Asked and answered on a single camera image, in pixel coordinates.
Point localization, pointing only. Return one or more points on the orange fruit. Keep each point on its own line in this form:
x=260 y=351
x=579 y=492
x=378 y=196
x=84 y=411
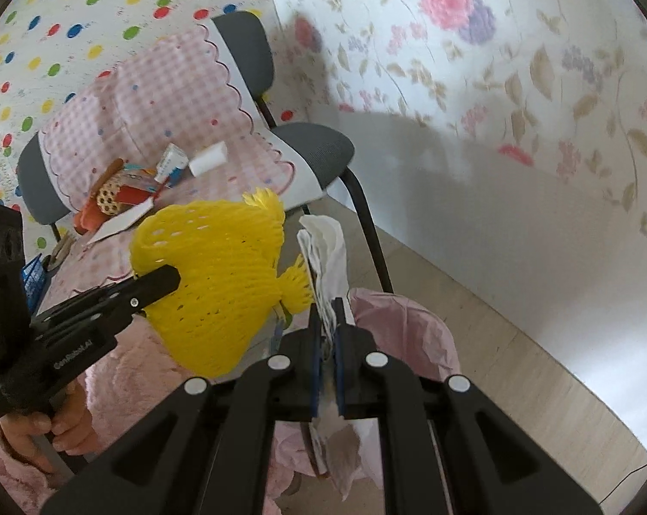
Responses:
x=89 y=219

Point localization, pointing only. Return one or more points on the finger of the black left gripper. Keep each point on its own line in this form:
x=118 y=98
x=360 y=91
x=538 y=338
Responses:
x=142 y=291

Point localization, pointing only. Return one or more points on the white foam block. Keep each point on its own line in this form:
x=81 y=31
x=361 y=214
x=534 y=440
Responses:
x=208 y=159

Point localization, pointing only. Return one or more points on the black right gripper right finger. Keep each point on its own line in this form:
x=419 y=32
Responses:
x=372 y=384

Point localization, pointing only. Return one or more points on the polka dot wall cloth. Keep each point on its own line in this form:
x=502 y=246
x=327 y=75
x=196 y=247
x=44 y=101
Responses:
x=50 y=50

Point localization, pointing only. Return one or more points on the blue mesh basket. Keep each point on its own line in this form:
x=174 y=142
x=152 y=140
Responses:
x=34 y=279

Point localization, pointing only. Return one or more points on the pink trash bag bin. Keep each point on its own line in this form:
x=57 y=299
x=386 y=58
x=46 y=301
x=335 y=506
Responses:
x=405 y=330

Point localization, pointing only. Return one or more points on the grey padded chair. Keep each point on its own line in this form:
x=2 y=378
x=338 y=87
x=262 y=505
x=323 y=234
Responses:
x=326 y=151

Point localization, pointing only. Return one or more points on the pink checkered cloth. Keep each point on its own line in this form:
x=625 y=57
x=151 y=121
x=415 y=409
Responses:
x=185 y=90

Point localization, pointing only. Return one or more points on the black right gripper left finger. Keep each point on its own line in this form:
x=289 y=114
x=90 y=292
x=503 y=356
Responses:
x=242 y=415

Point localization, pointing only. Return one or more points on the floral wall cloth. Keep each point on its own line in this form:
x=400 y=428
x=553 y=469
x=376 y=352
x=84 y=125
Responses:
x=559 y=85

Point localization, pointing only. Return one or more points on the yellow foam fruit net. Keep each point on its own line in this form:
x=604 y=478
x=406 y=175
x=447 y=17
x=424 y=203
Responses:
x=227 y=255

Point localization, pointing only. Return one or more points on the person's left hand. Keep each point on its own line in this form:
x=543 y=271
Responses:
x=71 y=425

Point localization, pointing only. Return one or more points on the red paper package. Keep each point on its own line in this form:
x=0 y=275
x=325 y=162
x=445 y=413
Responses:
x=133 y=186

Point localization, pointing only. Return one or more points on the white green milk carton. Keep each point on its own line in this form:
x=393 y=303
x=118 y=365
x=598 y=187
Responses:
x=171 y=166

